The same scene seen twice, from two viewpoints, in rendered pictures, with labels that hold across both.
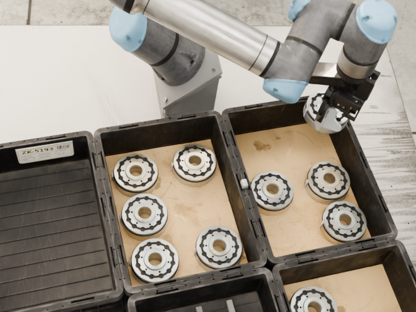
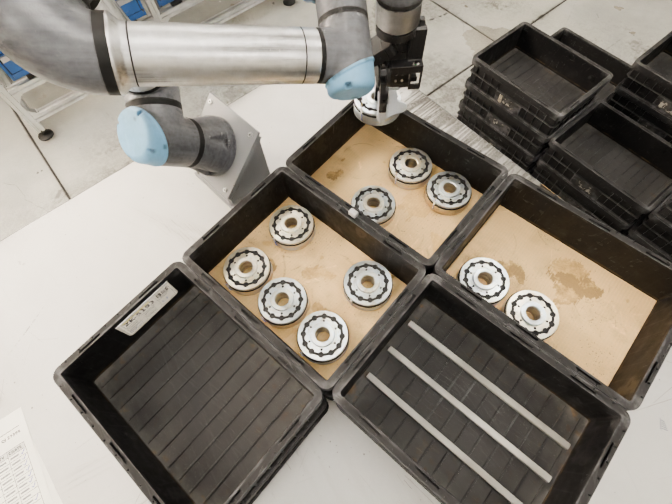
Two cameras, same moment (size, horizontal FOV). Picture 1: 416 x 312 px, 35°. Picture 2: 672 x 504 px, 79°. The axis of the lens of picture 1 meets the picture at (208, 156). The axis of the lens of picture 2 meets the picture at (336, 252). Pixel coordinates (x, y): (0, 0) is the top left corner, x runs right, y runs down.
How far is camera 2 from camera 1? 0.64 m
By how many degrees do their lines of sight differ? 12
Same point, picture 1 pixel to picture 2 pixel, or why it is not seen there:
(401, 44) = not seen: hidden behind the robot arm
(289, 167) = (369, 177)
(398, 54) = not seen: hidden behind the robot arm
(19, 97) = (94, 272)
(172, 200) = (295, 270)
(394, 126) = (412, 100)
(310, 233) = (427, 218)
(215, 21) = (231, 38)
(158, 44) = (184, 140)
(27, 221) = (178, 383)
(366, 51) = not seen: outside the picture
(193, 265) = (356, 314)
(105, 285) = (293, 389)
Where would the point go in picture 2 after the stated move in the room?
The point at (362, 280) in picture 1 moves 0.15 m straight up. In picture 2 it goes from (496, 228) to (520, 190)
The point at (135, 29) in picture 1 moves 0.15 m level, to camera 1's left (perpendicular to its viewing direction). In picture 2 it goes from (152, 136) to (79, 163)
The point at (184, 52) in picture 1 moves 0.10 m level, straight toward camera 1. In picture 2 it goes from (213, 135) to (231, 163)
